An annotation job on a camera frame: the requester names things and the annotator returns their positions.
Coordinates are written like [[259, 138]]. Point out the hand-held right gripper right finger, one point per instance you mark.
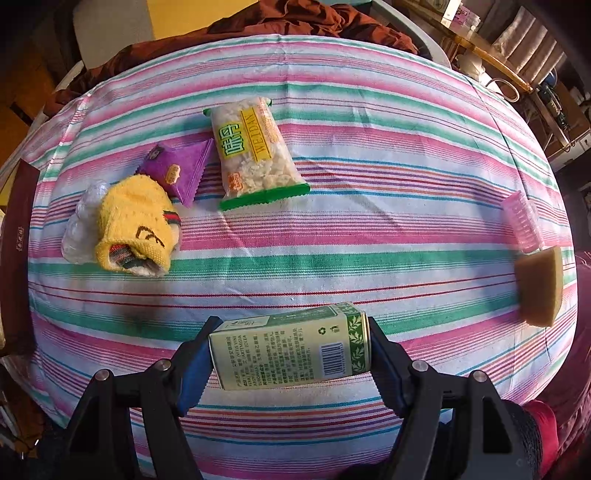
[[388, 369]]

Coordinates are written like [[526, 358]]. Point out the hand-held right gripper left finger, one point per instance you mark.
[[196, 369]]

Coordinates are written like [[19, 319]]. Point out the green and white box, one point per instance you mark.
[[286, 350]]

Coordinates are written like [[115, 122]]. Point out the striped pink green sheet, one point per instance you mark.
[[369, 254]]

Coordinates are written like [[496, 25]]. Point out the person's red garment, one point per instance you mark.
[[542, 424]]

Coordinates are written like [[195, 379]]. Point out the yellow knitted sock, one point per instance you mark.
[[134, 217]]

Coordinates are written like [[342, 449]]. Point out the yellow sponge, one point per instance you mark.
[[540, 286]]

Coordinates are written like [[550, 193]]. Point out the crumpled clear plastic bag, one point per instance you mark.
[[81, 226]]

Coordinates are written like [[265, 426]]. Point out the purple snack packet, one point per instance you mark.
[[184, 170]]

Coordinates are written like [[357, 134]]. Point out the pink hair roller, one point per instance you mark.
[[521, 221]]

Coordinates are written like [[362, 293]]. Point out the dark red flat box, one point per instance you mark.
[[18, 254]]

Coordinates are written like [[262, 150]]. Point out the clear rice cracker packet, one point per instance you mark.
[[254, 152]]

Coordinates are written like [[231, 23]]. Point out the metal rack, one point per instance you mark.
[[554, 110]]

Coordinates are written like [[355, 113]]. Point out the white plastic bag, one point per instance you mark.
[[471, 67]]

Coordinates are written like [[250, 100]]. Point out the wooden side table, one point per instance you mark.
[[485, 48]]

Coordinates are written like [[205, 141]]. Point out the blue and yellow chair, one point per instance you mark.
[[111, 27]]

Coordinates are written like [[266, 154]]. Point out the beige curtain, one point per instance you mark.
[[531, 46]]

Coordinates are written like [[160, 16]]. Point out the small purple box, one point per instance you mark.
[[467, 21]]

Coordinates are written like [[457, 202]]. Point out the red-brown cloth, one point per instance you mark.
[[300, 18]]

